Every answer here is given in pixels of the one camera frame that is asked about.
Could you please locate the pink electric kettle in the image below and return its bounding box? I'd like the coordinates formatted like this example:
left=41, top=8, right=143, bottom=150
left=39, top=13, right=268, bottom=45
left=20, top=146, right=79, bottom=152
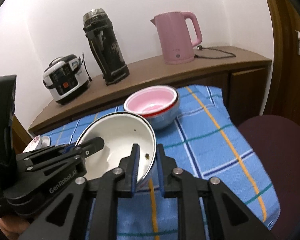
left=151, top=11, right=203, bottom=64

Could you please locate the blue enamel bowl white inside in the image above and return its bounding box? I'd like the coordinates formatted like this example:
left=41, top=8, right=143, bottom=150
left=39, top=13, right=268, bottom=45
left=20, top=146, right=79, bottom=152
left=76, top=112, right=157, bottom=191

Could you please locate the red plastic bowl pink inside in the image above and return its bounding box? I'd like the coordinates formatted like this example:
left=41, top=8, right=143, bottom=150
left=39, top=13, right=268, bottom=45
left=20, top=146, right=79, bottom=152
left=123, top=85, right=178, bottom=117

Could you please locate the black tall thermos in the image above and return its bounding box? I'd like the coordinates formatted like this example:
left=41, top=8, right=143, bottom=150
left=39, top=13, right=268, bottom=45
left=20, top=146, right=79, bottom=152
left=83, top=8, right=129, bottom=85

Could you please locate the stainless steel bowl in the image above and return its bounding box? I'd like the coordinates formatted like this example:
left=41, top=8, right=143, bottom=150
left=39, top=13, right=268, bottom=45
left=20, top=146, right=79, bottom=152
left=145, top=98, right=180, bottom=130

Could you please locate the white black rice cooker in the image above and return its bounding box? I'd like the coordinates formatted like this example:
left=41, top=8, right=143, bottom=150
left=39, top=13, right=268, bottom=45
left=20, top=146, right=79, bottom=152
left=43, top=54, right=92, bottom=105

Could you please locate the brown wooden door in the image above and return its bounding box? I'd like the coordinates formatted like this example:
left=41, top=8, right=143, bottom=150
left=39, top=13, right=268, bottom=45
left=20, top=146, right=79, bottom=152
left=264, top=0, right=300, bottom=126

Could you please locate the white plate pink floral rim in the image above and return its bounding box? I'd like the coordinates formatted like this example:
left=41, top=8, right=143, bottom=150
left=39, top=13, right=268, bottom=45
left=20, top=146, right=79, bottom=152
left=23, top=135, right=43, bottom=153

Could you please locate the person left hand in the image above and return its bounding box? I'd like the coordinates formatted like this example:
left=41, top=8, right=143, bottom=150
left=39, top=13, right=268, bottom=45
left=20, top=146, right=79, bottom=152
left=0, top=216, right=30, bottom=240

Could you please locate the black rice cooker cable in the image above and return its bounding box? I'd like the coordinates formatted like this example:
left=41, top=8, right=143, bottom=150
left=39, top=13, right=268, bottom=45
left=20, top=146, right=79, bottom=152
left=82, top=52, right=93, bottom=82

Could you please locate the black kettle power cable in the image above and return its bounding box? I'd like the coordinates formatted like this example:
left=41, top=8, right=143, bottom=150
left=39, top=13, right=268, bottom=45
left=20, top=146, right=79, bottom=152
left=193, top=45, right=237, bottom=59

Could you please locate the blue plaid tablecloth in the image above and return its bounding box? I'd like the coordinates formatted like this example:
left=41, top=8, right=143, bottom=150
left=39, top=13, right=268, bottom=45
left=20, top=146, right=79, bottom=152
left=46, top=85, right=280, bottom=229

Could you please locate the plain beige flat plate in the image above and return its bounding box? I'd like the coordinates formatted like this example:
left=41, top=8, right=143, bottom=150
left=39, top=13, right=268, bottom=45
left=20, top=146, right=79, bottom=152
left=41, top=136, right=51, bottom=148

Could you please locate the brown wooden sideboard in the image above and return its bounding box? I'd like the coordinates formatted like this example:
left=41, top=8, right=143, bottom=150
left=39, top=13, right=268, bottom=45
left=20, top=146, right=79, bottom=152
left=28, top=46, right=271, bottom=135

